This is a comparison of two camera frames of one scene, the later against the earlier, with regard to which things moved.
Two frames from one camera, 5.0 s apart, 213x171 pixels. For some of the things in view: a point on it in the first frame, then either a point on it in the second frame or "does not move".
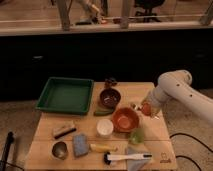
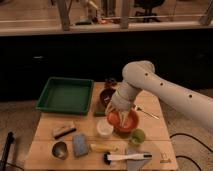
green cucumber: (103, 112) does not move
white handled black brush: (108, 157) does not move
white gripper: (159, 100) → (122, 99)
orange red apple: (147, 109) → (114, 118)
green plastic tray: (66, 95) does not move
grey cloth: (136, 164) does not move
